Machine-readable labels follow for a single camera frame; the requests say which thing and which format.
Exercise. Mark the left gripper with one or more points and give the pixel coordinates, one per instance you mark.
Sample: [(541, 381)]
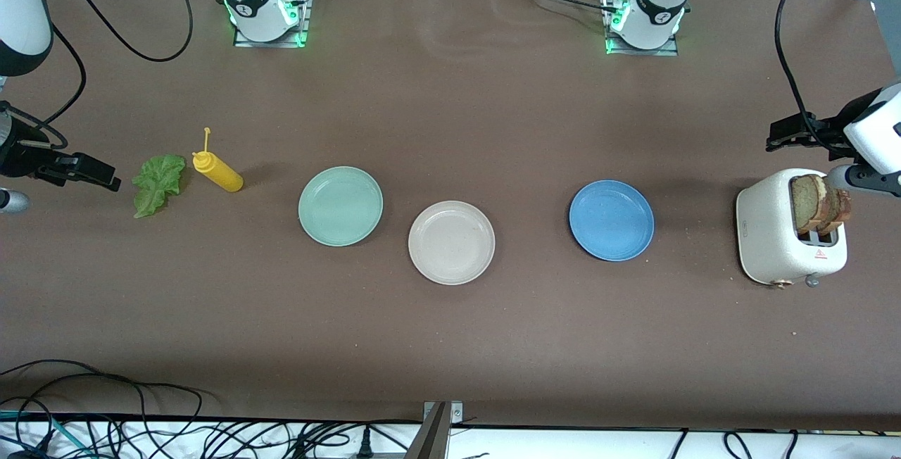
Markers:
[(825, 130)]

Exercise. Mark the brown bread slice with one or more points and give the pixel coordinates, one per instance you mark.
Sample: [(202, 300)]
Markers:
[(841, 209), (806, 202)]

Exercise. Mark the green lettuce leaf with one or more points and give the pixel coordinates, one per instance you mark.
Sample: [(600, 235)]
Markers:
[(158, 181)]

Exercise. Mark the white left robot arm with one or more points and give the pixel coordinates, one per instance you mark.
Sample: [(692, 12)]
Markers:
[(658, 1)]

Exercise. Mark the blue plate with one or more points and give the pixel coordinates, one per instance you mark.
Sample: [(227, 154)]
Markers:
[(611, 220)]

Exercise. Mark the mint green plate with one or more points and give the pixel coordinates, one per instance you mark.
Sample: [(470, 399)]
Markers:
[(341, 205)]

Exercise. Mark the beige plate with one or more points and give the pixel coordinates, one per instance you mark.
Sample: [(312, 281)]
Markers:
[(451, 242)]

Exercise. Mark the white toaster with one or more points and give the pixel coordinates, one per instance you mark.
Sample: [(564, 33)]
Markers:
[(767, 234)]

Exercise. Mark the yellow squeeze bottle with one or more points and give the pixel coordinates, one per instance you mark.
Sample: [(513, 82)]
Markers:
[(222, 176)]

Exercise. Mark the black power plug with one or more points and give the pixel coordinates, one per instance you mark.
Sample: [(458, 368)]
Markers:
[(364, 446)]

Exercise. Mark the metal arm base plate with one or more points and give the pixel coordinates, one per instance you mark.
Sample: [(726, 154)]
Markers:
[(246, 42), (665, 51)]

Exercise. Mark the aluminium frame profile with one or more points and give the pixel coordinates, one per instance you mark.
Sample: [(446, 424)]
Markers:
[(431, 441)]

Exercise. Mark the metal corner bracket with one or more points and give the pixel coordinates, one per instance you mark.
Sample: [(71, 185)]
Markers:
[(456, 413)]

